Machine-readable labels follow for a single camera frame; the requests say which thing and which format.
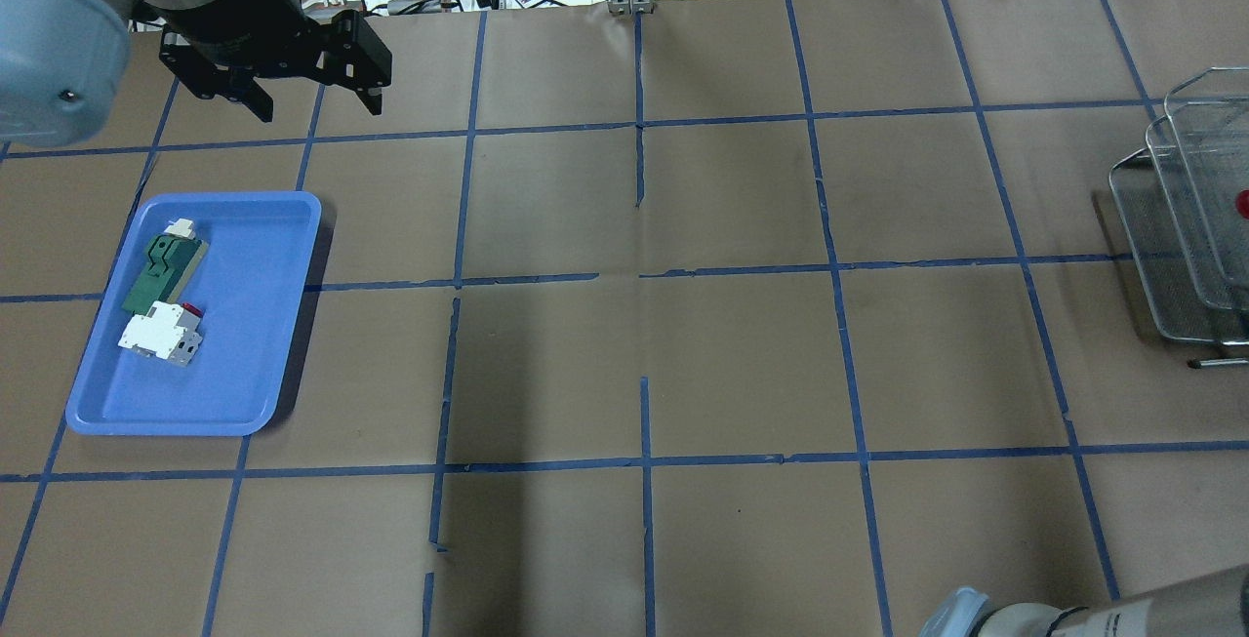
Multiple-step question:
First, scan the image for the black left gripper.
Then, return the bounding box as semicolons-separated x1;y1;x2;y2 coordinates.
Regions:
159;0;393;122

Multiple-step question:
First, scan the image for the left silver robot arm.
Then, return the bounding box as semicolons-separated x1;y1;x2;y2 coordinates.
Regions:
1;0;392;147

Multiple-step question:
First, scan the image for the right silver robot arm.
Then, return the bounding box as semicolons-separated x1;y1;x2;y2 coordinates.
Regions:
918;565;1248;636

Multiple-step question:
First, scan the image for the blue plastic tray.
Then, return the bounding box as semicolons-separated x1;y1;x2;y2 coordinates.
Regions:
65;191;322;437

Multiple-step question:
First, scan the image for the green terminal block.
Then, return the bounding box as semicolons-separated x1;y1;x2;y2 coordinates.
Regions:
121;229;210;314

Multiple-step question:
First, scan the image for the white circuit breaker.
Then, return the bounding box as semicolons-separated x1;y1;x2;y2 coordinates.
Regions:
117;300;204;367

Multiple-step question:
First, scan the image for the wire mesh shelf basket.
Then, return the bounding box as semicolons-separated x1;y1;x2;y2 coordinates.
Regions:
1108;66;1248;370

